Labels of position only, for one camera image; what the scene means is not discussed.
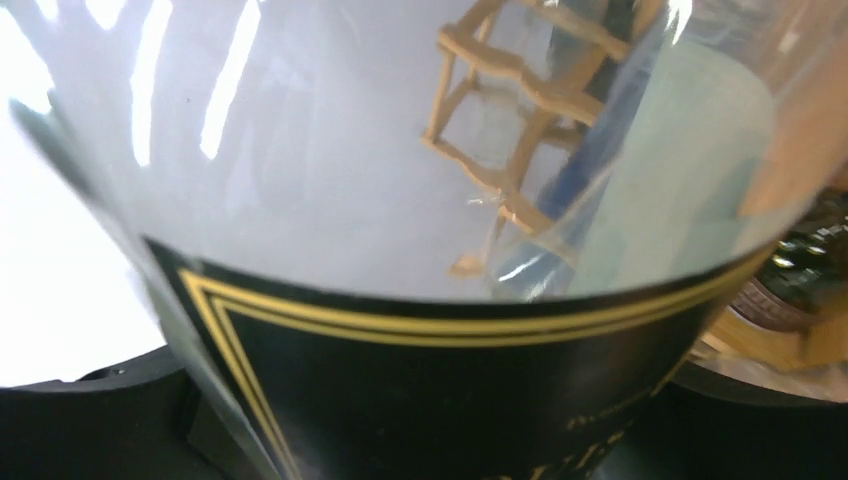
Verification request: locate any blue square bottle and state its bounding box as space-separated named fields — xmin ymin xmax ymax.
xmin=491 ymin=34 xmax=663 ymax=301

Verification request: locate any clear bottle pale label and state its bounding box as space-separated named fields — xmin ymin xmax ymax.
xmin=566 ymin=39 xmax=791 ymax=297

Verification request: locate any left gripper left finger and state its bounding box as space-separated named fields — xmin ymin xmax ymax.
xmin=1 ymin=347 xmax=219 ymax=479

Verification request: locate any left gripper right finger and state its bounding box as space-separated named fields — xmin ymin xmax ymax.
xmin=596 ymin=364 xmax=847 ymax=479

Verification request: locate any wooden wine rack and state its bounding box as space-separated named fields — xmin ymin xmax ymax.
xmin=421 ymin=1 xmax=668 ymax=278

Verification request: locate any dark brown wine bottle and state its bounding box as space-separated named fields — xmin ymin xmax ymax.
xmin=730 ymin=189 xmax=847 ymax=332

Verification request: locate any clear bottle black gold label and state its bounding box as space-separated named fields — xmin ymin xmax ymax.
xmin=1 ymin=1 xmax=847 ymax=479

